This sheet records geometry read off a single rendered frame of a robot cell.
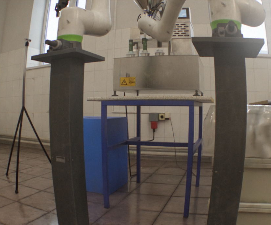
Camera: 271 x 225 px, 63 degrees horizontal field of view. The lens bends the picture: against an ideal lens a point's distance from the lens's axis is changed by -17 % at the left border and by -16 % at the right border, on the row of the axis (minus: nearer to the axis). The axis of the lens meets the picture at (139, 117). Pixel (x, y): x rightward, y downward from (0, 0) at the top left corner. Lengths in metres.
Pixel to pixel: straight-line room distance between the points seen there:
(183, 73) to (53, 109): 0.87
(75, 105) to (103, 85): 2.53
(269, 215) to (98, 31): 1.23
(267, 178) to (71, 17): 1.17
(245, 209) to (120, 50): 2.90
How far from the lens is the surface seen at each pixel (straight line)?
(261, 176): 1.21
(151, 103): 1.52
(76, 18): 1.17
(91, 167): 2.03
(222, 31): 0.87
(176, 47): 1.91
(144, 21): 1.53
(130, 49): 1.92
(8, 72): 4.98
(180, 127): 3.30
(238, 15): 0.98
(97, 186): 2.05
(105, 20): 1.26
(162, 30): 1.47
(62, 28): 1.16
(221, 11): 0.96
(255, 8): 1.07
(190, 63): 1.64
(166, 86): 1.65
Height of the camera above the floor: 0.68
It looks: 2 degrees down
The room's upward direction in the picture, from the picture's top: straight up
